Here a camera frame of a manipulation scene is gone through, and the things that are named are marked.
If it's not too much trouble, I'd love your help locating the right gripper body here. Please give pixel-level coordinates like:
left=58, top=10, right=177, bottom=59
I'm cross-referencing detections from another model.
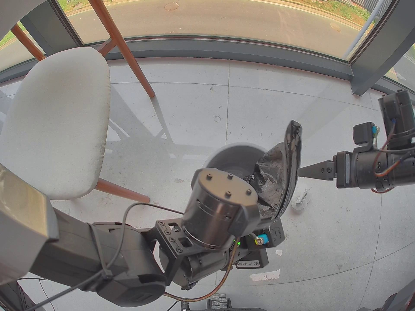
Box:
left=335, top=151, right=378, bottom=189

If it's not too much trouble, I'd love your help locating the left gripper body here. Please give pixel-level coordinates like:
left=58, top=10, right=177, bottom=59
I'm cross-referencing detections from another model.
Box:
left=181, top=246, right=270, bottom=287

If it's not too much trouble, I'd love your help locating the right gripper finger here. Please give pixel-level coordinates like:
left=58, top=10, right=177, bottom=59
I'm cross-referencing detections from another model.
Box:
left=297, top=160, right=337, bottom=175
left=298, top=173, right=337, bottom=181

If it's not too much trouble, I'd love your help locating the black plastic bag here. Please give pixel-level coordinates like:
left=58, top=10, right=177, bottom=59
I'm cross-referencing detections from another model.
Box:
left=245, top=119, right=304, bottom=221

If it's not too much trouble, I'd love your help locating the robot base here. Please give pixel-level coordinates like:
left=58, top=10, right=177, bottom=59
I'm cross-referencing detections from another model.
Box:
left=207, top=292, right=267, bottom=311

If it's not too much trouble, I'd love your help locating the white trash bin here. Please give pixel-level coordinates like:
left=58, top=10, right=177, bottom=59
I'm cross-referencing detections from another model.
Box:
left=203, top=142, right=271, bottom=187

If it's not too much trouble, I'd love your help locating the window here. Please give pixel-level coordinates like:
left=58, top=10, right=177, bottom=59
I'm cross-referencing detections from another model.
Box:
left=0, top=0, right=415, bottom=97

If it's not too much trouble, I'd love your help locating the white cushioned wooden chair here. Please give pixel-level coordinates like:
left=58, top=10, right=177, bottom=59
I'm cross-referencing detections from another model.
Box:
left=0, top=0, right=156, bottom=204

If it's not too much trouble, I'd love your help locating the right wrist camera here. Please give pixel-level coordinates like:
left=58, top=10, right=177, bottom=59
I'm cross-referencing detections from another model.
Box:
left=352, top=122, right=382, bottom=153

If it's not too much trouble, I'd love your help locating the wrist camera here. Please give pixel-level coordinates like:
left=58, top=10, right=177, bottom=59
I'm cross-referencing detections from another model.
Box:
left=352, top=122, right=382, bottom=153
left=245, top=221, right=286, bottom=249

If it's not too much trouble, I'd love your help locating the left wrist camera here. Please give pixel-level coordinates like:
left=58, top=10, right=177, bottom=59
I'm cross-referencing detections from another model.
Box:
left=245, top=221, right=286, bottom=249

